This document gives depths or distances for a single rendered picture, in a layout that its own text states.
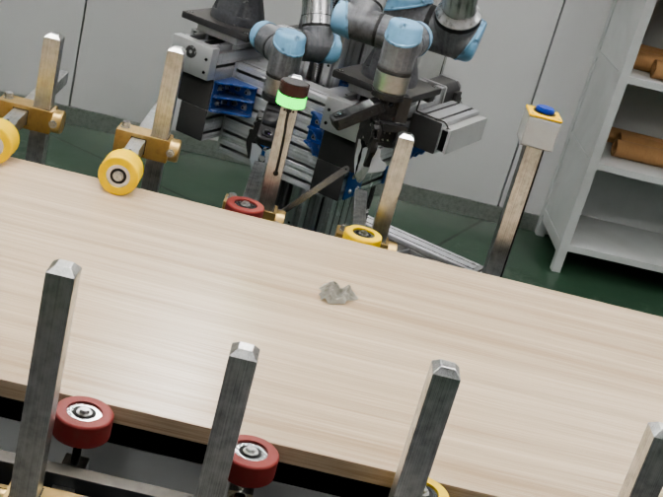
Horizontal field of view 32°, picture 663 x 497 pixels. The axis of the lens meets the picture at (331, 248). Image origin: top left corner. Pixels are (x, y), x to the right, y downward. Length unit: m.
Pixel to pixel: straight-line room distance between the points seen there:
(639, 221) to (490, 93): 0.95
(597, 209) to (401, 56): 3.17
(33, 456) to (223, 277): 0.67
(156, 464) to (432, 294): 0.72
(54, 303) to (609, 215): 4.33
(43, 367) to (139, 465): 0.36
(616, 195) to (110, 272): 3.79
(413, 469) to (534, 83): 3.93
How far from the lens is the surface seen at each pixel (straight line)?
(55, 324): 1.42
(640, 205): 5.56
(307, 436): 1.68
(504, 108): 5.29
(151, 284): 1.99
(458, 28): 2.96
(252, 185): 2.63
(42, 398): 1.47
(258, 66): 3.27
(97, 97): 5.32
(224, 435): 1.45
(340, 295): 2.10
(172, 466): 1.75
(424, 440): 1.44
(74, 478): 1.60
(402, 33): 2.44
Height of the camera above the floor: 1.78
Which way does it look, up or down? 22 degrees down
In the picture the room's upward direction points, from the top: 15 degrees clockwise
